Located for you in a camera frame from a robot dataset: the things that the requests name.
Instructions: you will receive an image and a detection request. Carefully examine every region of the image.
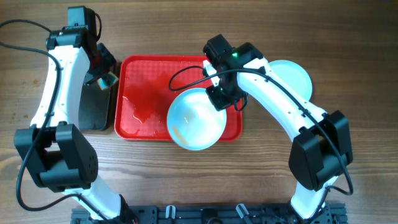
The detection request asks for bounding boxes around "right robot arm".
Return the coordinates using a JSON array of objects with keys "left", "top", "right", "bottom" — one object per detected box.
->
[{"left": 203, "top": 34, "right": 353, "bottom": 222}]

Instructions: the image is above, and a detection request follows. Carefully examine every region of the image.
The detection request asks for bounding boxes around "light blue plate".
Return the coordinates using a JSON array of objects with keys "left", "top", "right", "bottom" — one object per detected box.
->
[
  {"left": 269, "top": 60, "right": 313, "bottom": 101},
  {"left": 167, "top": 88, "right": 228, "bottom": 151}
]

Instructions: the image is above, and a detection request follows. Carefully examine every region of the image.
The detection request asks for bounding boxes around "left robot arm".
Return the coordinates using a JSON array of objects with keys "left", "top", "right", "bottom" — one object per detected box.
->
[{"left": 14, "top": 6, "right": 138, "bottom": 223}]

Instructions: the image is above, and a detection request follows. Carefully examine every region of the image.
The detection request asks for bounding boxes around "black rectangular water tray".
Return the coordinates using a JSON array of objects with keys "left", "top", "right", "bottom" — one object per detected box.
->
[{"left": 78, "top": 82, "right": 119, "bottom": 131}]

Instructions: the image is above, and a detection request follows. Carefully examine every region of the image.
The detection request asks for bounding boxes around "red plastic tray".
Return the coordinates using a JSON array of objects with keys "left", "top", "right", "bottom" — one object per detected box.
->
[{"left": 114, "top": 55, "right": 243, "bottom": 143}]

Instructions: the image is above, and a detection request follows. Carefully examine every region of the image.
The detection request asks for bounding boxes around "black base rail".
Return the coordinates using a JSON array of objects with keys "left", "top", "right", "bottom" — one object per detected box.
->
[{"left": 70, "top": 203, "right": 348, "bottom": 224}]

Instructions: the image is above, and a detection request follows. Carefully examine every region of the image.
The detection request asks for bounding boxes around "green yellow sponge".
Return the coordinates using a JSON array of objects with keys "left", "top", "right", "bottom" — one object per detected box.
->
[{"left": 97, "top": 72, "right": 119, "bottom": 90}]

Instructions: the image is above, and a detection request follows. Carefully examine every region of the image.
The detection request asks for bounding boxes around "light blue plate top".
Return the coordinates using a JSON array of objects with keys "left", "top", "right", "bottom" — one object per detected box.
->
[{"left": 167, "top": 88, "right": 228, "bottom": 151}]

